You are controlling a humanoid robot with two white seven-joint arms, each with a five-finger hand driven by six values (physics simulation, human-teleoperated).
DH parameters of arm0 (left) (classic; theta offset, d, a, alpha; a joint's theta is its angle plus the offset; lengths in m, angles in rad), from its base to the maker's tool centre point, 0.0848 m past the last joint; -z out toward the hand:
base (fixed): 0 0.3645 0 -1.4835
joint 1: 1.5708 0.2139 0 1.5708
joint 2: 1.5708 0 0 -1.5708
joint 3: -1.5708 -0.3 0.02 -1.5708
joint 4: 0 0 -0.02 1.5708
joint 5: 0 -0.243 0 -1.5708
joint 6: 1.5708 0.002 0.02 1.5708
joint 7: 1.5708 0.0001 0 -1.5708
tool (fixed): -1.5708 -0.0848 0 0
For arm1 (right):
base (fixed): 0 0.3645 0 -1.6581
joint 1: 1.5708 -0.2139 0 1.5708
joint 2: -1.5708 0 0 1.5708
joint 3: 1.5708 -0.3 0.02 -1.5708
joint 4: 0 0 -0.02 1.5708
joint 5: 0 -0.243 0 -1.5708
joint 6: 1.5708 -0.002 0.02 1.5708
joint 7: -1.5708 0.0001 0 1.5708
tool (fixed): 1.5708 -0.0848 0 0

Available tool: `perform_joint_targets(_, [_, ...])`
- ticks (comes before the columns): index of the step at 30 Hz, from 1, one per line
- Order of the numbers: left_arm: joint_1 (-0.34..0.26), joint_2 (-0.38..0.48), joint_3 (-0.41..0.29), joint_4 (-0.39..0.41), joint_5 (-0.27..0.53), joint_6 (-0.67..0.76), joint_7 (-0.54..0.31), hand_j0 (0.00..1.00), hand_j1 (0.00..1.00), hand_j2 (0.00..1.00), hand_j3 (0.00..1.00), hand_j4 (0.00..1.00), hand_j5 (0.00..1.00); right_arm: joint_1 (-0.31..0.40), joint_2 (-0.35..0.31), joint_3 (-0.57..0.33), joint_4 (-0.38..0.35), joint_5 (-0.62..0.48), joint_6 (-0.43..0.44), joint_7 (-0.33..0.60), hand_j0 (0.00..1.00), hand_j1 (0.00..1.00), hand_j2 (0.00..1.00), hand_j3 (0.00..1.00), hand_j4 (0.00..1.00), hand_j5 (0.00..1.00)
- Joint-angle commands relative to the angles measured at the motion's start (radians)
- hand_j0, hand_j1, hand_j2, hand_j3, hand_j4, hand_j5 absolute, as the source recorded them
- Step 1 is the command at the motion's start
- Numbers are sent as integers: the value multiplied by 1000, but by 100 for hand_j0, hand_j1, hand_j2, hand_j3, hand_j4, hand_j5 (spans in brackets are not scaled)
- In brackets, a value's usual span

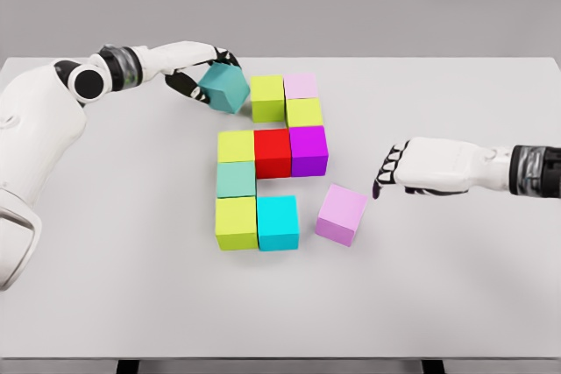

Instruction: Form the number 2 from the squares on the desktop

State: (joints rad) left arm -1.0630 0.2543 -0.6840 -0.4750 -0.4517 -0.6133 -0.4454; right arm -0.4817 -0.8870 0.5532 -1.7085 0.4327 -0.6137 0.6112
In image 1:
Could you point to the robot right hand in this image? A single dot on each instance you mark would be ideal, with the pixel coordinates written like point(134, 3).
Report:
point(431, 166)

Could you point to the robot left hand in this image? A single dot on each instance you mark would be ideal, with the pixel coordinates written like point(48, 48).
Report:
point(188, 54)

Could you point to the teal cube block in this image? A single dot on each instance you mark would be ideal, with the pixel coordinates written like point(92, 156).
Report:
point(223, 87)

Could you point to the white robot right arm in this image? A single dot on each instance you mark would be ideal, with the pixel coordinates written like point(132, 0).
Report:
point(526, 170)

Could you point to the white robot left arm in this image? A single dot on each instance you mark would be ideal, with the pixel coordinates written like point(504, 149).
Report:
point(39, 129)

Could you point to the yellow-green cube block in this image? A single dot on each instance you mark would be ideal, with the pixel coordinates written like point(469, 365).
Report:
point(267, 98)
point(304, 112)
point(236, 223)
point(236, 145)

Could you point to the pale pink cube block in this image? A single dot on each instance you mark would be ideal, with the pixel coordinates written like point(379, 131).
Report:
point(301, 85)

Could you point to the purple cube block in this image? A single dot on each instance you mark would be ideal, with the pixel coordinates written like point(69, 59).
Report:
point(309, 150)

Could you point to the red cube block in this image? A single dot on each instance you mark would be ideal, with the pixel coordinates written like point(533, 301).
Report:
point(272, 153)

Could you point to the mint green cube block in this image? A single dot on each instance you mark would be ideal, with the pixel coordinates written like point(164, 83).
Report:
point(236, 179)

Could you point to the cyan cube block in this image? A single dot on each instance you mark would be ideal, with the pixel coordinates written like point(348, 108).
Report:
point(277, 223)

